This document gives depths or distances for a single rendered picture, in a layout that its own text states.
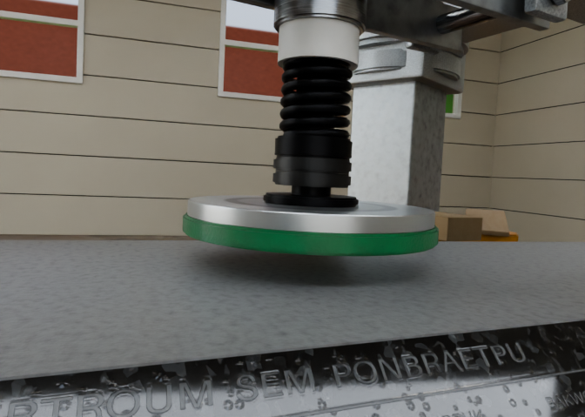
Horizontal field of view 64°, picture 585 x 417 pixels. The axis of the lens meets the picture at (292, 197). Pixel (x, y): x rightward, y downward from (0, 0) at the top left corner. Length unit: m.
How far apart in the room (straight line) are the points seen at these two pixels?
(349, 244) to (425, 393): 0.11
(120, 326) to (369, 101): 1.12
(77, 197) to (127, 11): 2.41
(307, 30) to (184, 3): 6.33
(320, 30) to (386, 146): 0.88
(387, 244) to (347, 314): 0.07
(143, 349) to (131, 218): 6.19
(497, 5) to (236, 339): 0.39
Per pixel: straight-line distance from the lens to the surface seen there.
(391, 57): 1.23
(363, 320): 0.27
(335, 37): 0.40
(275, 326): 0.25
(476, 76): 8.17
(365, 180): 1.29
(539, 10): 0.51
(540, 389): 0.28
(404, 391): 0.24
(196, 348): 0.22
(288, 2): 0.41
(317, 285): 0.34
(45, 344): 0.24
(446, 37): 0.61
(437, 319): 0.29
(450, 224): 1.01
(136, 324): 0.25
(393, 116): 1.26
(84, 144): 6.42
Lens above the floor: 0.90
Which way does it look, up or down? 3 degrees down
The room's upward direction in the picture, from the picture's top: 3 degrees clockwise
